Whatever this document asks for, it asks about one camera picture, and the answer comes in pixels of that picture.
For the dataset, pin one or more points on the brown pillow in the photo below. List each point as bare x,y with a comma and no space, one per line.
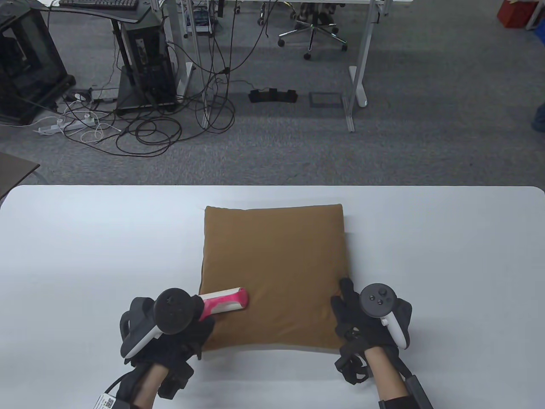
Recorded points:
272,255

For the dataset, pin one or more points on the white power strip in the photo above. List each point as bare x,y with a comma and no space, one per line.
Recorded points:
55,128

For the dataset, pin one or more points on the dark curved standing desk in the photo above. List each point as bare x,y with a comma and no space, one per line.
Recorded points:
106,15

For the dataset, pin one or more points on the person's right forearm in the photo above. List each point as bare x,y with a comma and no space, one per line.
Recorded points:
383,375

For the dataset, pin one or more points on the brown side table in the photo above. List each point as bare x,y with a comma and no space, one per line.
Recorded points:
15,172

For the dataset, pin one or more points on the black glass computer case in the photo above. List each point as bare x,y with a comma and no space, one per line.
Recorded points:
30,64

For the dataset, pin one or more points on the silver office chair base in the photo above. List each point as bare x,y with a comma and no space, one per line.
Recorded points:
313,29

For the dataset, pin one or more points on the black computer tower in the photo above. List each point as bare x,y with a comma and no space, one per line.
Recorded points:
149,59

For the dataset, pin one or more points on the black white tracking controller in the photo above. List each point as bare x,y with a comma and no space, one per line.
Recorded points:
377,300
170,311

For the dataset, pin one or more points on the black keyboard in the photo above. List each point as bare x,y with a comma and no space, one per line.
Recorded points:
98,4

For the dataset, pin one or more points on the grey power strip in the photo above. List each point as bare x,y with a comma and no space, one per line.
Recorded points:
104,94

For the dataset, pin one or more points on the grey floor hatch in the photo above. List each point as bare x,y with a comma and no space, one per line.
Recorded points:
325,99

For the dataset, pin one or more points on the black wrist sensor box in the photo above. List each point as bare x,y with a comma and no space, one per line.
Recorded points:
419,392
108,402

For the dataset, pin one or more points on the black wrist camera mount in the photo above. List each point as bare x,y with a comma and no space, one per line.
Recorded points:
351,366
176,381

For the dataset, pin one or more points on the person's right hand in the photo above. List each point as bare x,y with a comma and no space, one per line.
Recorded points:
349,315

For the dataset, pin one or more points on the person's left forearm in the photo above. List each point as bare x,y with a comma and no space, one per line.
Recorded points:
149,383

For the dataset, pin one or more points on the person's left hand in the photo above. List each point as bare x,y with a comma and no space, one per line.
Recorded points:
187,341

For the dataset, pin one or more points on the red box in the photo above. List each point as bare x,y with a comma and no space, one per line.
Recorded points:
515,15

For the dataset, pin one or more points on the pink lint roller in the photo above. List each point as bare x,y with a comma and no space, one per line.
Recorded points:
225,301

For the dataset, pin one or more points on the white desk frame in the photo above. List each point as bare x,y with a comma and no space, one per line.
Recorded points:
362,51
186,81

